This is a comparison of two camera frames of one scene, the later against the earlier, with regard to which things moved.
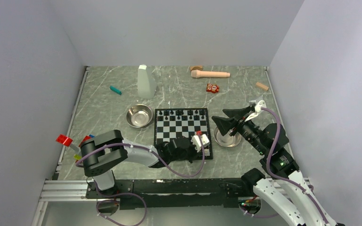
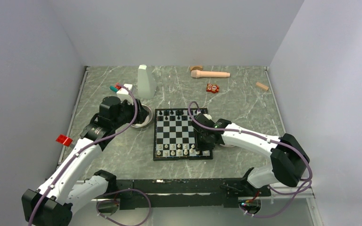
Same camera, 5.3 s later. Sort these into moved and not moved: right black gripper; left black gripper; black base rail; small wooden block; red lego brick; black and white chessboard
Moved: left black gripper; right black gripper
Not moved: black and white chessboard; black base rail; red lego brick; small wooden block
